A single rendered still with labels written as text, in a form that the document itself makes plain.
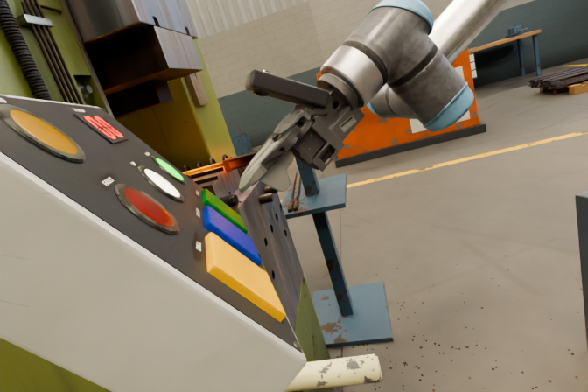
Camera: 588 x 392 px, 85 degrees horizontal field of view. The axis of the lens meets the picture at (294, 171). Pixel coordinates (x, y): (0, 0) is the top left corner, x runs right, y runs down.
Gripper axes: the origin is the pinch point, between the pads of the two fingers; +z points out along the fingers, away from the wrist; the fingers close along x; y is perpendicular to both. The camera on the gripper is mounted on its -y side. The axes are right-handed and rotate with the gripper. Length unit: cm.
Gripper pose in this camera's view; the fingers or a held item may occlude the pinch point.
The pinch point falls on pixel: (241, 181)
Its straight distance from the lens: 47.5
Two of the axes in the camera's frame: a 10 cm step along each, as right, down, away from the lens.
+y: 7.0, 6.4, 3.2
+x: -2.9, -1.5, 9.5
